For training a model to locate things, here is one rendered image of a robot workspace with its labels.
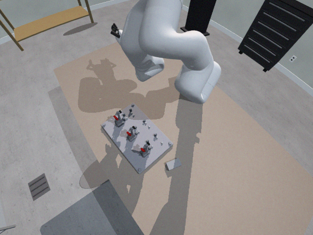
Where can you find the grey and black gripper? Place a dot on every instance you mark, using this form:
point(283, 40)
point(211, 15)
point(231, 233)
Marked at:
point(117, 35)

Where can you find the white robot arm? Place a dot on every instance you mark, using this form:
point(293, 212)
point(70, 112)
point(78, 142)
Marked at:
point(150, 34)

